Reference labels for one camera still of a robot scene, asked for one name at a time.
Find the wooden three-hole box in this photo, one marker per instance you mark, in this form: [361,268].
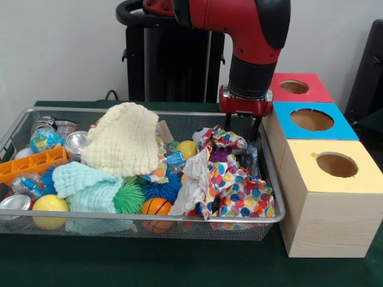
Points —
[329,224]

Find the blue globe ball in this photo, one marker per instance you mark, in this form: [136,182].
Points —
[45,140]

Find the cream waffle cloth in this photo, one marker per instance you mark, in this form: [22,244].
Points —
[122,140]

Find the orange toy basketball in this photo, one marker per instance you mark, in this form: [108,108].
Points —
[155,206]

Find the dark green side-table cloth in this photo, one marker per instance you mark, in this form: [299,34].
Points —
[374,118]

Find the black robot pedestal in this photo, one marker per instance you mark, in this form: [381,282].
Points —
[173,59]

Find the dark green tablecloth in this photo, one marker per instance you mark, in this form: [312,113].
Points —
[149,263]

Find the shallow silver mesh bin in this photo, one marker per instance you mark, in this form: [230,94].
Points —
[185,231]

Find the black flat panel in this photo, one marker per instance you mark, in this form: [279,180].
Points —
[368,74]

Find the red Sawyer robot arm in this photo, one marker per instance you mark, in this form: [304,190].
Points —
[248,24]

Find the green spiky ball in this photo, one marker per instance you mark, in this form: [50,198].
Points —
[128,197]

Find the yellow foam ball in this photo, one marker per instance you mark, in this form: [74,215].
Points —
[49,203]
[187,149]

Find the orange plastic grid tray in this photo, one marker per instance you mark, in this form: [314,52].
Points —
[30,164]

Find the clear plastic packet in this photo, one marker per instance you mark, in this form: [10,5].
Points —
[249,158]

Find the small polka dot cloth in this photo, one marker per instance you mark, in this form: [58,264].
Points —
[221,137]

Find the mint green waffle cloth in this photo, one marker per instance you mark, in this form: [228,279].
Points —
[86,185]

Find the large polka dot cloth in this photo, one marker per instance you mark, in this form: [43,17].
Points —
[239,194]

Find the blue spiky ball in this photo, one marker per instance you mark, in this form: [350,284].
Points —
[161,188]

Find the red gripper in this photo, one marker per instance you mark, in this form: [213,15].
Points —
[245,106]

